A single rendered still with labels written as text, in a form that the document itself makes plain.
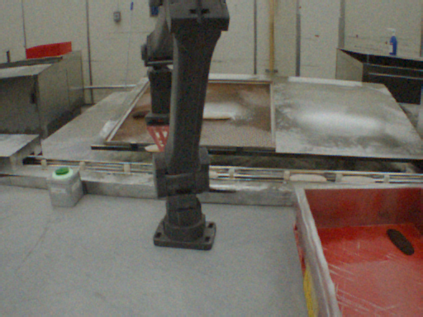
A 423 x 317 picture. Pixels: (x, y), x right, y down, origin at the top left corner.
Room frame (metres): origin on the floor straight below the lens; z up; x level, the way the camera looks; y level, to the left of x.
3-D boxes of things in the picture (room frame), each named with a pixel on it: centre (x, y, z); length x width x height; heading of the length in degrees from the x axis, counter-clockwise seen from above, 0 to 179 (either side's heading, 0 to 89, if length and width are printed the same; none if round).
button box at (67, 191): (0.79, 0.37, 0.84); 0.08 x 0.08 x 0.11; 82
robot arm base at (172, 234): (0.64, 0.06, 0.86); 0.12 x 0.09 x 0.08; 82
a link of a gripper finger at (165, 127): (0.88, 0.12, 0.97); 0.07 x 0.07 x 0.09; 82
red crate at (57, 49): (4.23, 1.97, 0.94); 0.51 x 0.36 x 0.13; 86
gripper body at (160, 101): (0.89, 0.12, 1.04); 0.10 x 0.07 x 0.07; 172
